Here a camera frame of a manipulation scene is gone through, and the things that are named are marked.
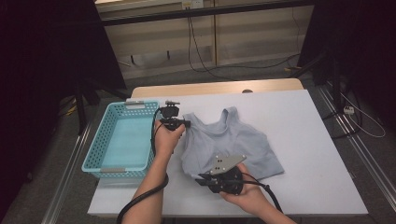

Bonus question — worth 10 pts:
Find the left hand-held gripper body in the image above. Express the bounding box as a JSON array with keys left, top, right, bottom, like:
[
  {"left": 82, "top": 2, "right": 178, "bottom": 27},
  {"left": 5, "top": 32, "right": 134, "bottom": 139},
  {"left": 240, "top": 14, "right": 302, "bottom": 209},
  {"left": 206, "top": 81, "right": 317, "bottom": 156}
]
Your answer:
[{"left": 159, "top": 100, "right": 185, "bottom": 132}]

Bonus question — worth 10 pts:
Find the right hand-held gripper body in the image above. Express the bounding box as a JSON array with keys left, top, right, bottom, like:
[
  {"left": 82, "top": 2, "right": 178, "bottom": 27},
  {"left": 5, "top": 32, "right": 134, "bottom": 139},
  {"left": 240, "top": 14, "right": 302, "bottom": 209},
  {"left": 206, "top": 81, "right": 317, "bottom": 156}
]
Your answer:
[{"left": 206, "top": 153, "right": 248, "bottom": 197}]

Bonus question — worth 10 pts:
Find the grey-blue tank top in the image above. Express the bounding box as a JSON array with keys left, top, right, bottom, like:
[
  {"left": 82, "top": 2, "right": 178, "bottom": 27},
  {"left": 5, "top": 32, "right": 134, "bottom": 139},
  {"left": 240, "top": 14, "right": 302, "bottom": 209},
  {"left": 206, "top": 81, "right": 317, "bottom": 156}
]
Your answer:
[{"left": 179, "top": 105, "right": 285, "bottom": 182}]

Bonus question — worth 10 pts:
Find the light blue plastic basket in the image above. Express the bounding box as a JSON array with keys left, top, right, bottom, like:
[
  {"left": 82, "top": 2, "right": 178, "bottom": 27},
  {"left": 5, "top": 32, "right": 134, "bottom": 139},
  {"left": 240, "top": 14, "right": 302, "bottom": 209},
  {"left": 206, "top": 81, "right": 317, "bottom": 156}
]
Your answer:
[{"left": 81, "top": 100, "right": 163, "bottom": 180}]

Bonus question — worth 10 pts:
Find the person's right hand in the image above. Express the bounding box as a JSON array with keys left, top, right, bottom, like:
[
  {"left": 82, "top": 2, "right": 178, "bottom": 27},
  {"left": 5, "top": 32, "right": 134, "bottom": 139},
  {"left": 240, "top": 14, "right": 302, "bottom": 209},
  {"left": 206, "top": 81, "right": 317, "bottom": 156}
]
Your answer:
[{"left": 219, "top": 162, "right": 269, "bottom": 217}]

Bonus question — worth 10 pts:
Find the person's left hand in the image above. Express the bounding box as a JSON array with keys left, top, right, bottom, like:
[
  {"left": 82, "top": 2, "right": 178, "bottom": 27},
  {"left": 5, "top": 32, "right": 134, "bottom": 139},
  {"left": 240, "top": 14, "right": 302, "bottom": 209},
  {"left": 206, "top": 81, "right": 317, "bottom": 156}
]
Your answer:
[{"left": 154, "top": 120, "right": 187, "bottom": 161}]

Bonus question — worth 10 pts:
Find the wooden table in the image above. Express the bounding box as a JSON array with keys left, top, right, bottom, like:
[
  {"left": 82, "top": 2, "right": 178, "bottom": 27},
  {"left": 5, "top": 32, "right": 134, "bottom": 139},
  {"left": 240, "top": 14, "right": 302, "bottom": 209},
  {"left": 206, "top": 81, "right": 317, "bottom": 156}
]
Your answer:
[{"left": 130, "top": 77, "right": 304, "bottom": 99}]

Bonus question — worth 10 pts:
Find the white table cover sheet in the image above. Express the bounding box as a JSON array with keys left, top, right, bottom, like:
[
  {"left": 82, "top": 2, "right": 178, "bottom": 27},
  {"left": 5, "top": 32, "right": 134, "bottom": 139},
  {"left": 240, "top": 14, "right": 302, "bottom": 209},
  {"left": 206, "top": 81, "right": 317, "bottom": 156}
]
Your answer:
[{"left": 87, "top": 89, "right": 369, "bottom": 217}]

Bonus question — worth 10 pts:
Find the black metal stand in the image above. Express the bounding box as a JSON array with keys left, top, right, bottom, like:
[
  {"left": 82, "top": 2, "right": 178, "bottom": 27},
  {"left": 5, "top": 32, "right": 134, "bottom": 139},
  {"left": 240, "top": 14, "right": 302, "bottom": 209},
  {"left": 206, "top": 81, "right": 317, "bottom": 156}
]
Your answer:
[
  {"left": 289, "top": 49, "right": 344, "bottom": 106},
  {"left": 73, "top": 78, "right": 132, "bottom": 136}
]

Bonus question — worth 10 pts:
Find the black horizontal bar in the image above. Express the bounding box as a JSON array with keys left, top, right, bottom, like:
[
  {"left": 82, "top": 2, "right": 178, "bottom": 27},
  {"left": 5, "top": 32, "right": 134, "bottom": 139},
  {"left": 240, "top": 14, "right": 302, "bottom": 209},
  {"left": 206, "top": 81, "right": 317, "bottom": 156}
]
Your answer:
[{"left": 101, "top": 0, "right": 316, "bottom": 27}]

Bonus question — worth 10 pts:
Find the black curtain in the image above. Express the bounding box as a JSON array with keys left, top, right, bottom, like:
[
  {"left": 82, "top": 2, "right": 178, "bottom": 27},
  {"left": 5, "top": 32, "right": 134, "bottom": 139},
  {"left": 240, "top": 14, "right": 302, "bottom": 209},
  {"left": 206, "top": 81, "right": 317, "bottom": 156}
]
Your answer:
[
  {"left": 0, "top": 0, "right": 127, "bottom": 216},
  {"left": 297, "top": 0, "right": 396, "bottom": 129}
]

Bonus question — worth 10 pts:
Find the right hand-held gripper cable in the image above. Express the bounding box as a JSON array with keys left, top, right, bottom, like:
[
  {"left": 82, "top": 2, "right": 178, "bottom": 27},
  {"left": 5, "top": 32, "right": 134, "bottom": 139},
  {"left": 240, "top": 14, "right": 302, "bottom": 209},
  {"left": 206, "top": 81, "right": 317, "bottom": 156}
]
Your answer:
[{"left": 241, "top": 172, "right": 284, "bottom": 215}]

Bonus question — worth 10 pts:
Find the hand-held gripper cable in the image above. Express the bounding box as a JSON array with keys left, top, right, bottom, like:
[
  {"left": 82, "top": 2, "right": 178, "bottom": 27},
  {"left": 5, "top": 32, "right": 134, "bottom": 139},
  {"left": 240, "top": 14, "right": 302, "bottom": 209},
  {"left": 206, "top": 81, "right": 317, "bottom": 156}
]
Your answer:
[
  {"left": 116, "top": 106, "right": 171, "bottom": 224},
  {"left": 241, "top": 172, "right": 284, "bottom": 215}
]

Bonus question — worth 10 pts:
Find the black floor cable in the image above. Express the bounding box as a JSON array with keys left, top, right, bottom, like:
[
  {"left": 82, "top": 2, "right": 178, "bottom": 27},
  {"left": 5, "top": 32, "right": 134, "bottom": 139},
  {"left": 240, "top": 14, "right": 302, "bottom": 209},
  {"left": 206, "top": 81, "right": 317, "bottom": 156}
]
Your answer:
[
  {"left": 189, "top": 17, "right": 302, "bottom": 70},
  {"left": 186, "top": 15, "right": 237, "bottom": 82}
]

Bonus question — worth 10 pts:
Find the left hand-held gripper cable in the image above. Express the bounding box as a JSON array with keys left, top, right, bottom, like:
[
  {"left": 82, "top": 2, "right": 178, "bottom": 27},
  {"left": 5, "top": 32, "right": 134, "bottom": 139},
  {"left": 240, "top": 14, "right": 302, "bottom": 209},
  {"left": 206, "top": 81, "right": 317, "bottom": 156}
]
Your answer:
[{"left": 116, "top": 106, "right": 171, "bottom": 224}]

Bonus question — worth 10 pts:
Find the yellow cable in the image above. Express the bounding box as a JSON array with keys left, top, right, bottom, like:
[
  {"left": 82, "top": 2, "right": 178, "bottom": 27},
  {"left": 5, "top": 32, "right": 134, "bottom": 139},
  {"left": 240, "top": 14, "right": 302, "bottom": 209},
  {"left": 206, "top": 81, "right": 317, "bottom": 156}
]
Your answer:
[{"left": 64, "top": 97, "right": 78, "bottom": 117}]

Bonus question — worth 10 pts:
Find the white wall socket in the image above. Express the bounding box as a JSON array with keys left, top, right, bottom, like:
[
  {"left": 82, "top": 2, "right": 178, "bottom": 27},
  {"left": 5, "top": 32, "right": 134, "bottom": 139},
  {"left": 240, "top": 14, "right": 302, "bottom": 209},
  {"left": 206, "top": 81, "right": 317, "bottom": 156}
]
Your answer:
[{"left": 181, "top": 0, "right": 205, "bottom": 9}]

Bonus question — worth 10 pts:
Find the metal floor rail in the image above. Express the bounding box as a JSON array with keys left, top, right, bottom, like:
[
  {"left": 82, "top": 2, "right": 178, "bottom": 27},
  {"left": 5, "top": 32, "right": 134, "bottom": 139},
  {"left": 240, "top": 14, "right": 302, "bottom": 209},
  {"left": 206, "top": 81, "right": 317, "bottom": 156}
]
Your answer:
[
  {"left": 317, "top": 83, "right": 396, "bottom": 213},
  {"left": 40, "top": 119, "right": 94, "bottom": 224}
]

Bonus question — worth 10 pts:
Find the white floor cable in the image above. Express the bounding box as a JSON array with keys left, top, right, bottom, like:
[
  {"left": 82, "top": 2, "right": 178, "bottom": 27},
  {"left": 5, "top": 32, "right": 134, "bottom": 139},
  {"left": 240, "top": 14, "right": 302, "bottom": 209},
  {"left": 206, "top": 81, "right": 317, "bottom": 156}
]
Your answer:
[{"left": 338, "top": 91, "right": 387, "bottom": 139}]

